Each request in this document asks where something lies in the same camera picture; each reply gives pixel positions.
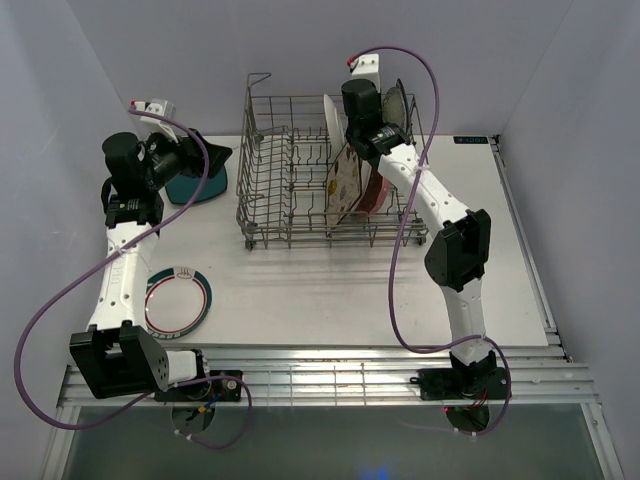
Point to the black square floral plate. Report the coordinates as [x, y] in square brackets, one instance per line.
[406, 105]

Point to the round plate red teal rim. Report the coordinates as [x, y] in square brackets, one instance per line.
[177, 302]

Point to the white oval platter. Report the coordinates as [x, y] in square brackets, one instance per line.
[366, 172]

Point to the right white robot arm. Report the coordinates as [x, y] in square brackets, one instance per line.
[456, 258]

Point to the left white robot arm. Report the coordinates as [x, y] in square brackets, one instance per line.
[116, 354]

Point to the pink dotted scalloped plate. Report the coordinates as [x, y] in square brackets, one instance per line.
[374, 196]

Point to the grey wire dish rack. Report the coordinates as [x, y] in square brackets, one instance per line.
[285, 156]

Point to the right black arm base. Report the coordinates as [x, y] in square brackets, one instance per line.
[449, 384]

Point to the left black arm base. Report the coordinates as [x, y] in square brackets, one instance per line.
[223, 390]

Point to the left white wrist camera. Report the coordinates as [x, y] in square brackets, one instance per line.
[160, 111]

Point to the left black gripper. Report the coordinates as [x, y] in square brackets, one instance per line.
[190, 153]

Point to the cream square flower plate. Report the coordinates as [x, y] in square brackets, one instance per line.
[343, 186]

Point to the speckled beige round plate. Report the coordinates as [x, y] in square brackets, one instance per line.
[393, 107]

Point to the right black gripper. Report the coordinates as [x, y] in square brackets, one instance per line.
[379, 100]

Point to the right logo sticker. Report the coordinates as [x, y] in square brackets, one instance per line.
[470, 140]

